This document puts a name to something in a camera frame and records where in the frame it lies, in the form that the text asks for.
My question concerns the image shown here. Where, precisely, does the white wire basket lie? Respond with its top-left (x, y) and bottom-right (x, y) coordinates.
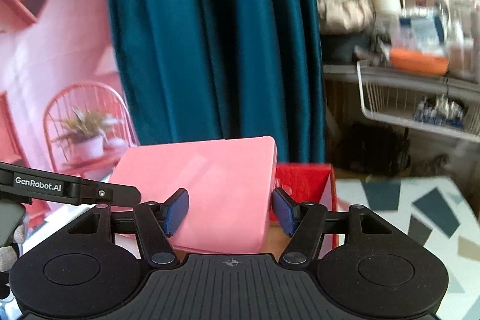
top-left (355, 61), bottom-right (479, 143)

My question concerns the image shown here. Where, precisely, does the patterned geometric tablecloth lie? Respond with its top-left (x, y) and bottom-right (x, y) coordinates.
top-left (336, 176), bottom-right (479, 319)

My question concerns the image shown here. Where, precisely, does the pink box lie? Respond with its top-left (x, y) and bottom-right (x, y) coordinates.
top-left (110, 136), bottom-right (277, 254)

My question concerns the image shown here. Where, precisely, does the pink room backdrop poster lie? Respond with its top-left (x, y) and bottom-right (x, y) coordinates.
top-left (1, 0), bottom-right (137, 180)

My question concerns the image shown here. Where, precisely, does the orange dish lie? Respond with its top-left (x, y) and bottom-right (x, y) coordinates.
top-left (390, 48), bottom-right (449, 76)

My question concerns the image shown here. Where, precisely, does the red strawberry cardboard box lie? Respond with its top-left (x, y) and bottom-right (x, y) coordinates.
top-left (262, 163), bottom-right (338, 262)

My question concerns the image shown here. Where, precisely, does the beige bag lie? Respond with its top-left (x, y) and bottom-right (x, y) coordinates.
top-left (316, 0), bottom-right (375, 35)

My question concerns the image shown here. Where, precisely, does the teal curtain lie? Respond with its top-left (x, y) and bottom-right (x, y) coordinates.
top-left (107, 0), bottom-right (326, 163)

